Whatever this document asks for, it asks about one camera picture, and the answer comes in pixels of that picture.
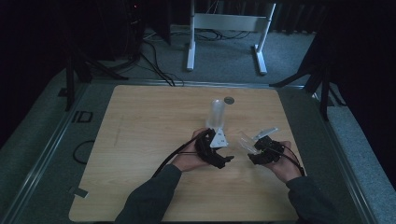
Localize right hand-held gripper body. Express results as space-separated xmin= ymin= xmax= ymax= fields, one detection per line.
xmin=251 ymin=126 xmax=286 ymax=165

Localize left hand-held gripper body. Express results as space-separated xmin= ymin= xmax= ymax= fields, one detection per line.
xmin=194 ymin=127 xmax=229 ymax=168

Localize stack of clear plastic cups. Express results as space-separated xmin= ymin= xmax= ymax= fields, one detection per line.
xmin=205 ymin=98 xmax=226 ymax=133

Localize person's left hand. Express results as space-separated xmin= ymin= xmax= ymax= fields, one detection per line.
xmin=171 ymin=128 xmax=210 ymax=173

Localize person's right hand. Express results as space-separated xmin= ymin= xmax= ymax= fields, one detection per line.
xmin=263 ymin=140 xmax=303 ymax=184

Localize black tripod stand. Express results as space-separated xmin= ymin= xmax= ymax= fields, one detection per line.
xmin=64 ymin=46 xmax=129 ymax=112
xmin=269 ymin=31 xmax=347 ymax=122

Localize white metal stand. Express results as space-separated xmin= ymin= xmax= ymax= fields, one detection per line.
xmin=186 ymin=0 xmax=277 ymax=76

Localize grey tape piece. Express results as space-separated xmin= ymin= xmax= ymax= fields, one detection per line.
xmin=72 ymin=187 xmax=90 ymax=199

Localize dark computer tower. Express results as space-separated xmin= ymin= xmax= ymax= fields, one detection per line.
xmin=122 ymin=0 xmax=148 ymax=62

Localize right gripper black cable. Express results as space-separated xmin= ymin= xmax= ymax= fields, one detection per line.
xmin=266 ymin=144 xmax=306 ymax=177

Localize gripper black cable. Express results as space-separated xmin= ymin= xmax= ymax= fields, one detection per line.
xmin=151 ymin=128 xmax=213 ymax=179
xmin=266 ymin=144 xmax=306 ymax=177

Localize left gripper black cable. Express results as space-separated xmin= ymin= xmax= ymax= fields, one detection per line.
xmin=151 ymin=128 xmax=213 ymax=179

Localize black floor cables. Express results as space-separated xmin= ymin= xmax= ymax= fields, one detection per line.
xmin=136 ymin=39 xmax=185 ymax=88

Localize black cables under stand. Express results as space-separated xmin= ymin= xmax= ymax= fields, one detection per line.
xmin=194 ymin=27 xmax=251 ymax=42

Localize black cable loop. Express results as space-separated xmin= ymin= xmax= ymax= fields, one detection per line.
xmin=72 ymin=139 xmax=95 ymax=166

